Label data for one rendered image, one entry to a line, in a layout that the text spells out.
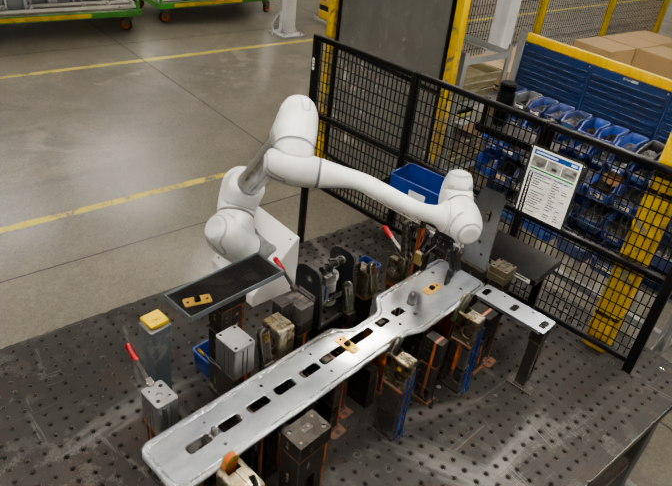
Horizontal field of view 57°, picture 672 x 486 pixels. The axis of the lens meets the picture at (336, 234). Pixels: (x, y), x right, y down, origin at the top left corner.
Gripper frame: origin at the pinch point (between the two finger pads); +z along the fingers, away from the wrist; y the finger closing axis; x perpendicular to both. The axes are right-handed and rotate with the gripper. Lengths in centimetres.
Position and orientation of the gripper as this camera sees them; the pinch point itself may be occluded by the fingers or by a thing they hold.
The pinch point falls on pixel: (435, 272)
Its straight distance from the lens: 230.7
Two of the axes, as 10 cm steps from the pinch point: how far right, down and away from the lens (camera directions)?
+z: -1.1, 8.3, 5.5
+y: 7.2, 4.5, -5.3
